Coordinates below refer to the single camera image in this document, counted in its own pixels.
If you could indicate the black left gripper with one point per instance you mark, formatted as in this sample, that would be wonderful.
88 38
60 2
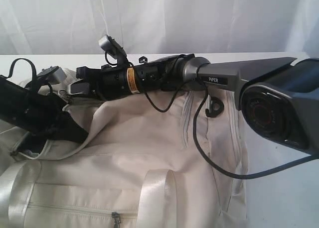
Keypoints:
42 116

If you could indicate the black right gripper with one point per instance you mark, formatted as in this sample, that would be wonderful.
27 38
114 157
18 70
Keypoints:
107 83

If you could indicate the cream fabric duffel bag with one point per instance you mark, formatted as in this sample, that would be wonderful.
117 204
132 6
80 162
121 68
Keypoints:
138 168

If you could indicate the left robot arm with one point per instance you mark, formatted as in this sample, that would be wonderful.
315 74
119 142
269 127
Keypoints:
7 103

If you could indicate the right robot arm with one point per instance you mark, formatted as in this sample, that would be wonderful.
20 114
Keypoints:
278 97

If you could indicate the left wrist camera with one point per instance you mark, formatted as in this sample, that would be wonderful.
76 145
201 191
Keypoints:
54 75

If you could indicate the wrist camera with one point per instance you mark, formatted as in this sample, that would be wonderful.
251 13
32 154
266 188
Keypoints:
115 50
54 75

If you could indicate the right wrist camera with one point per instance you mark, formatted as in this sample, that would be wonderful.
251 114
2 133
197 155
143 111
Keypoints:
115 50

